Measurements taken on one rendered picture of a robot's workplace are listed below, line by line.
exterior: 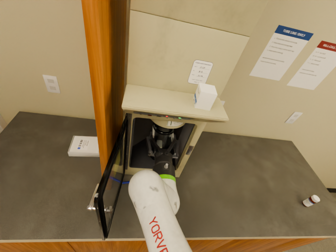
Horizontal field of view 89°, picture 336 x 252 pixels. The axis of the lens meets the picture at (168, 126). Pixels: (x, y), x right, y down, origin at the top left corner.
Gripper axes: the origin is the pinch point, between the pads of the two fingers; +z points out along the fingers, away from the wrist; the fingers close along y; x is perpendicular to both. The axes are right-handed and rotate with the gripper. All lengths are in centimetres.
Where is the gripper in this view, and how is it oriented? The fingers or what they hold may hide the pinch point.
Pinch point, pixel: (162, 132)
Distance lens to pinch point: 86.1
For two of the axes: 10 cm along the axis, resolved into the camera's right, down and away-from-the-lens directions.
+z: -0.4, -7.0, 7.1
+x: -2.1, 7.0, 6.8
